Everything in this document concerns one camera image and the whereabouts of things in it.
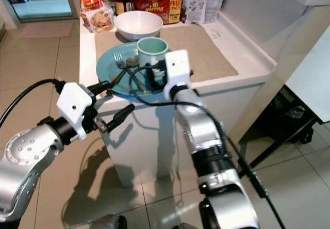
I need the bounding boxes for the teal round plate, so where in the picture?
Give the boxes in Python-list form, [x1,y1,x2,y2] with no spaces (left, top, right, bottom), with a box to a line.
[96,42,179,97]

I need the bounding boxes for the teal ceramic cup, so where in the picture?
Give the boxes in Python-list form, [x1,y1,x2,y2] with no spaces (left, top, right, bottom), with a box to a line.
[137,37,170,73]

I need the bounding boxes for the silver metal spoon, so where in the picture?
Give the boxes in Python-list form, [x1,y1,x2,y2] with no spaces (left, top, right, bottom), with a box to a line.
[113,56,139,86]

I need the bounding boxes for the silver metal fork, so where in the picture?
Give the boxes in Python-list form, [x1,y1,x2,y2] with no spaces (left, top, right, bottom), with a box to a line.
[113,52,148,92]

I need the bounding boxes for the beige woven placemat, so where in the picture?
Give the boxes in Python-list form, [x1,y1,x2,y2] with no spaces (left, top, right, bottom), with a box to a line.
[94,24,240,83]

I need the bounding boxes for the white ceramic bowl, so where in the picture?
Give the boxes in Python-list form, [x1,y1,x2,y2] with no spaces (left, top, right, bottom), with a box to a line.
[113,10,163,41]

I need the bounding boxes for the red instant noodle multipack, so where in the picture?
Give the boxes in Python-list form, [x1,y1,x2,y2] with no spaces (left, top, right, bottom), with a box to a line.
[130,0,184,25]

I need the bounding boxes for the white red patterned bag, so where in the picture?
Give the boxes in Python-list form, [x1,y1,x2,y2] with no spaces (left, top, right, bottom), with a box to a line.
[182,0,210,25]
[206,0,228,23]

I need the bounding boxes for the yellow red food packet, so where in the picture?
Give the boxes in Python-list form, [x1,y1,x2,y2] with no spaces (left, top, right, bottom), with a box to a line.
[78,0,113,33]

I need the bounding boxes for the dark jar with red lid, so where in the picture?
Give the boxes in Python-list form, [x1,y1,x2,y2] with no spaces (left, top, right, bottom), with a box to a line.
[112,0,131,16]

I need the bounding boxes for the white kitchen counter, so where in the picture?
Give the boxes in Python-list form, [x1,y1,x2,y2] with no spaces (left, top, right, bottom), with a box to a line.
[79,12,279,189]

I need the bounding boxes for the pink floor mat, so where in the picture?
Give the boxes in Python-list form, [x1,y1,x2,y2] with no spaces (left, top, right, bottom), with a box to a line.
[18,22,71,39]

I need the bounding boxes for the grey left robot foot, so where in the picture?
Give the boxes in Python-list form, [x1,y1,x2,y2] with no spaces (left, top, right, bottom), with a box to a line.
[90,214,127,229]

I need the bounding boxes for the grey robot foot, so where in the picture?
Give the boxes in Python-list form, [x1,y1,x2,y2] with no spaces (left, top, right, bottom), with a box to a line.
[90,214,127,229]
[173,222,197,229]

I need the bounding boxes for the grey right robot foot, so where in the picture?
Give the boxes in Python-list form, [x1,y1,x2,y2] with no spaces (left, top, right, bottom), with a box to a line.
[173,222,197,229]

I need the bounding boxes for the black metal stand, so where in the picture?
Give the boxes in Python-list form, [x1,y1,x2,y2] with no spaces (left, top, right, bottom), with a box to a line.
[237,85,330,178]

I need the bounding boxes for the white table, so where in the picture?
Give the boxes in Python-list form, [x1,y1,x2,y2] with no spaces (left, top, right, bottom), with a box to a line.
[286,38,330,123]

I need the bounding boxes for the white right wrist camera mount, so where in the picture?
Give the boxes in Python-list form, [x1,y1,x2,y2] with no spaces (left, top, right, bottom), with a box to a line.
[163,50,192,101]

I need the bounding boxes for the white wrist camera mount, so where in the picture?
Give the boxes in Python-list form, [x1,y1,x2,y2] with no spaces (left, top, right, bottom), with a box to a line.
[56,82,96,141]
[163,50,192,101]

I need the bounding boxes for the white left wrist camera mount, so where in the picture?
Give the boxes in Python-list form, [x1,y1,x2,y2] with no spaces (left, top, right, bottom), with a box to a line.
[56,82,96,141]

